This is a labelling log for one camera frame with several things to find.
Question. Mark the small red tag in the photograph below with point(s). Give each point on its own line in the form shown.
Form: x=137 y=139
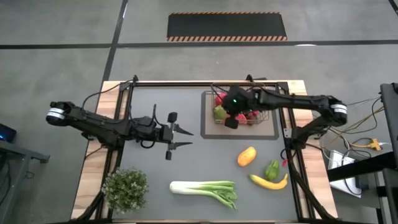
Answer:
x=284 y=162

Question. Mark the black device with blue light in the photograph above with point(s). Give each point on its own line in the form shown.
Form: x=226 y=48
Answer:
x=7 y=133

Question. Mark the black aluminium table frame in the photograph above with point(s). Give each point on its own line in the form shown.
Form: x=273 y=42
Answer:
x=186 y=83

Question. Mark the black hazard-striped floor mat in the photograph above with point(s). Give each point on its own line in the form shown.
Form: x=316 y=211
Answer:
x=227 y=26

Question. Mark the black metal stand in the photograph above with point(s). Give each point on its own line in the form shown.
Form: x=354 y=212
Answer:
x=390 y=109

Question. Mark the green and white leek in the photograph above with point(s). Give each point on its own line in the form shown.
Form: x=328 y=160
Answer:
x=199 y=187

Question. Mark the white box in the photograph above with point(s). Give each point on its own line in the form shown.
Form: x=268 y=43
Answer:
x=337 y=161

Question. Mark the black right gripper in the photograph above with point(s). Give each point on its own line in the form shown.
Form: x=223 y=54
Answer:
x=241 y=99

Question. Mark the purple grape bunch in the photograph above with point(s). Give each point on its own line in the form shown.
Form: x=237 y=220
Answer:
x=254 y=117

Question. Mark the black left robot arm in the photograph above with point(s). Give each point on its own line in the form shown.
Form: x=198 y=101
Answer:
x=99 y=126

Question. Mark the green bell pepper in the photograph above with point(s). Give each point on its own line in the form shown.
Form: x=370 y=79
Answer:
x=272 y=170

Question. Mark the green potted plant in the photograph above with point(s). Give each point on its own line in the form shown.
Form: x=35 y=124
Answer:
x=125 y=189

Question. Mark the orange mango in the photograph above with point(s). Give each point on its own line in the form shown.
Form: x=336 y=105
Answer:
x=247 y=156

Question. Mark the grey desk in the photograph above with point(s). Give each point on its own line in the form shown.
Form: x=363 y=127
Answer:
x=18 y=152

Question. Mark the brown placemat with black border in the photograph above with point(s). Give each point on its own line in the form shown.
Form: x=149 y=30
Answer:
x=242 y=132

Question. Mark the grey table mat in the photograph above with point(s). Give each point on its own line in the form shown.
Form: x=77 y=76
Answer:
x=158 y=199

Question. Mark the yellow banana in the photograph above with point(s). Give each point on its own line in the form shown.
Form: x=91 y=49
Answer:
x=267 y=185

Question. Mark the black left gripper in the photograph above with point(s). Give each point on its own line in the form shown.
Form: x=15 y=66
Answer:
x=164 y=134

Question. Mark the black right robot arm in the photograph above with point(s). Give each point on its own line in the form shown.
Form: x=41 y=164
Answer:
x=295 y=101

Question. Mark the green pear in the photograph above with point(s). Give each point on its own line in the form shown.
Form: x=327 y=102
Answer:
x=219 y=114

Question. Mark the yellow power plug splitter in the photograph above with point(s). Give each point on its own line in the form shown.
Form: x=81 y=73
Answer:
x=374 y=144

